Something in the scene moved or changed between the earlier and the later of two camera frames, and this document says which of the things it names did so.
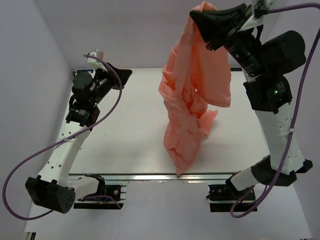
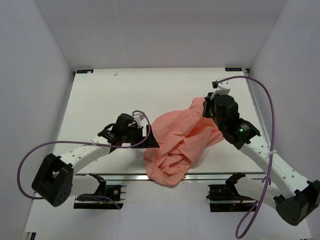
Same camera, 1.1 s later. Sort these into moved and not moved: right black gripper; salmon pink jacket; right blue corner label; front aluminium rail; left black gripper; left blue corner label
Moved: salmon pink jacket; right black gripper; left black gripper
Not moved: front aluminium rail; left blue corner label; right blue corner label
